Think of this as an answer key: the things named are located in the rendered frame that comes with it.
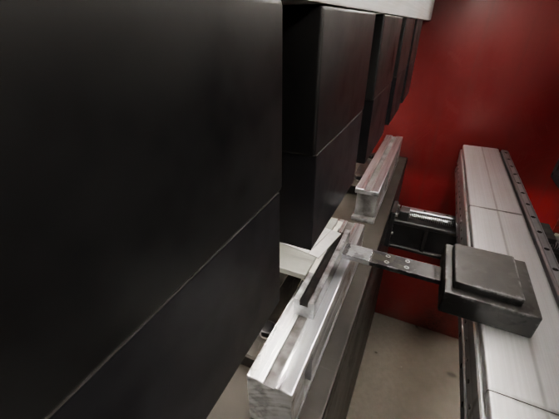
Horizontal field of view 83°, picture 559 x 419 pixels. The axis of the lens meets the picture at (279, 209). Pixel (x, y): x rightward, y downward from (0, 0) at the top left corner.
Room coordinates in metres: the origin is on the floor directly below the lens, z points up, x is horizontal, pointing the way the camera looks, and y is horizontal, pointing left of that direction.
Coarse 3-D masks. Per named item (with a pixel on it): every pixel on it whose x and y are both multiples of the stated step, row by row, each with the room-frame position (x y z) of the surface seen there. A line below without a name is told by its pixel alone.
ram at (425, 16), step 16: (288, 0) 0.17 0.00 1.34; (304, 0) 0.18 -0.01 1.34; (320, 0) 0.19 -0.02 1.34; (336, 0) 0.22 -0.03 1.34; (352, 0) 0.25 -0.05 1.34; (368, 0) 0.30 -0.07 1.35; (384, 0) 0.36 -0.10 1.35; (400, 0) 0.47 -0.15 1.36; (416, 0) 0.65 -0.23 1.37; (432, 0) 1.06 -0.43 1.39; (400, 16) 0.50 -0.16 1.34; (416, 16) 0.70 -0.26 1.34
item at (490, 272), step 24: (384, 264) 0.39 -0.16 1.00; (408, 264) 0.39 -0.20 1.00; (432, 264) 0.39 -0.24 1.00; (456, 264) 0.35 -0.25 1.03; (480, 264) 0.35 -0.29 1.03; (504, 264) 0.35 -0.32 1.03; (456, 288) 0.32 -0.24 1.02; (480, 288) 0.30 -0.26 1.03; (504, 288) 0.30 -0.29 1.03; (528, 288) 0.32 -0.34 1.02; (456, 312) 0.30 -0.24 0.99; (480, 312) 0.29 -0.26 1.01; (504, 312) 0.28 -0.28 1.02; (528, 312) 0.28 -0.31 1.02; (528, 336) 0.27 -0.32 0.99
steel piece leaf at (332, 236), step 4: (332, 232) 0.48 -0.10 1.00; (336, 232) 0.48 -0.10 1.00; (328, 236) 0.47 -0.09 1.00; (332, 236) 0.47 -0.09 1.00; (336, 236) 0.47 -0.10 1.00; (324, 240) 0.45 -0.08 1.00; (328, 240) 0.45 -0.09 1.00; (332, 240) 0.45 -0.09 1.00; (320, 244) 0.44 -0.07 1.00; (324, 244) 0.44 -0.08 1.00; (328, 244) 0.44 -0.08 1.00; (316, 248) 0.43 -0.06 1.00; (320, 248) 0.43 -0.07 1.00; (324, 248) 0.43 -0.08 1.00; (328, 248) 0.43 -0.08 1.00; (312, 252) 0.42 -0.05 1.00; (316, 252) 0.42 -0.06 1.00; (320, 252) 0.42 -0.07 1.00; (316, 256) 0.41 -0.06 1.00
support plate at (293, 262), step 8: (328, 224) 0.51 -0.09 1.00; (280, 248) 0.43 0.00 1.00; (288, 248) 0.43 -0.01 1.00; (280, 256) 0.41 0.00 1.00; (288, 256) 0.41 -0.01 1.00; (296, 256) 0.41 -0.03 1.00; (304, 256) 0.41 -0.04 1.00; (312, 256) 0.41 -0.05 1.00; (280, 264) 0.39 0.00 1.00; (288, 264) 0.39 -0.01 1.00; (296, 264) 0.39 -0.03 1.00; (304, 264) 0.39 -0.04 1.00; (312, 264) 0.40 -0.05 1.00; (280, 272) 0.38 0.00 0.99; (288, 272) 0.38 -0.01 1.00; (296, 272) 0.37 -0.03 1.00; (304, 272) 0.37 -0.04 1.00
